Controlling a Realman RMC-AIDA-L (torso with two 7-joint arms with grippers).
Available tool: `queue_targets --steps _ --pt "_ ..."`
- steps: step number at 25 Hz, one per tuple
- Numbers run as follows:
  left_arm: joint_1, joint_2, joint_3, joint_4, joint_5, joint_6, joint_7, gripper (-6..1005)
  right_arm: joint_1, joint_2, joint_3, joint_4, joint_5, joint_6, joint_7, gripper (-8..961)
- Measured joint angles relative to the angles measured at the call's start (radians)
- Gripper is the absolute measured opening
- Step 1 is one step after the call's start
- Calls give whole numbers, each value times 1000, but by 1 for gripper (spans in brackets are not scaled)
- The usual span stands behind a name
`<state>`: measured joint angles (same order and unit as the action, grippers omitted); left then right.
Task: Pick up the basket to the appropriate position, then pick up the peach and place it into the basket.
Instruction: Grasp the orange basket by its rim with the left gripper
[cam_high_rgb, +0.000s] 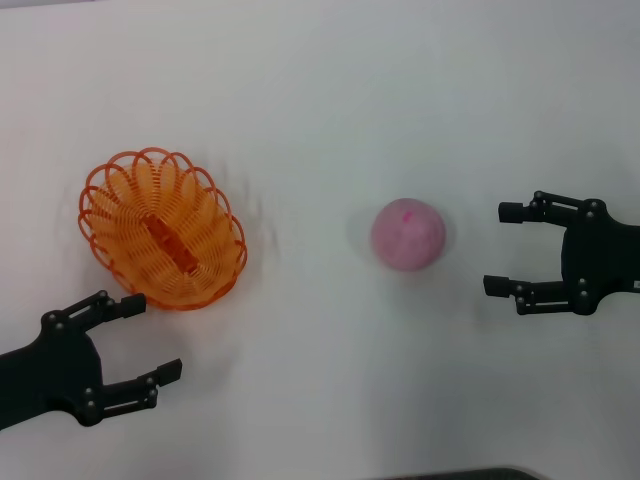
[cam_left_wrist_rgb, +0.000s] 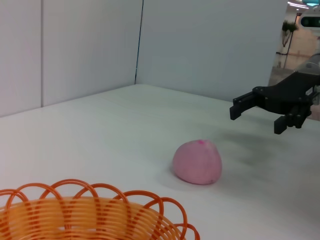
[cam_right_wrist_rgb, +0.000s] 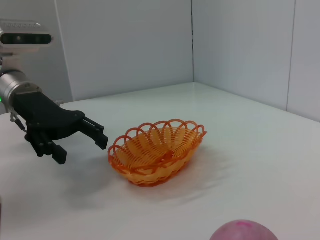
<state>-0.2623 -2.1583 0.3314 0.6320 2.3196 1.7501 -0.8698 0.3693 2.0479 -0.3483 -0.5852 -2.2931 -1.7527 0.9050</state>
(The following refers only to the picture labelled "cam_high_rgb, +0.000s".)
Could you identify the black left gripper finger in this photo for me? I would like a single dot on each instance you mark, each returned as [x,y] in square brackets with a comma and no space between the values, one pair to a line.
[145,385]
[112,306]

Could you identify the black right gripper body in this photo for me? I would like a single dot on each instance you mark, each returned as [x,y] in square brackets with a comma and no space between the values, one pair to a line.
[600,260]

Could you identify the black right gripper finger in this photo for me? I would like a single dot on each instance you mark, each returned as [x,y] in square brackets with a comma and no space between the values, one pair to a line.
[500,286]
[515,211]

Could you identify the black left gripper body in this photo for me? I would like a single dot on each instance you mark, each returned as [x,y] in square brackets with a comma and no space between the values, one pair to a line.
[55,370]

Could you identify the orange plastic woven basket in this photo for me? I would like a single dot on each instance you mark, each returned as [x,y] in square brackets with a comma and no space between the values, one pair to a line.
[165,235]

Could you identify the pink peach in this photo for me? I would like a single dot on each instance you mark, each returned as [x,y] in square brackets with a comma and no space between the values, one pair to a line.
[407,235]

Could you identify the black robot torso edge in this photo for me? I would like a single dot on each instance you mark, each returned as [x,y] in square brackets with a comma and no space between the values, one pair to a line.
[465,474]

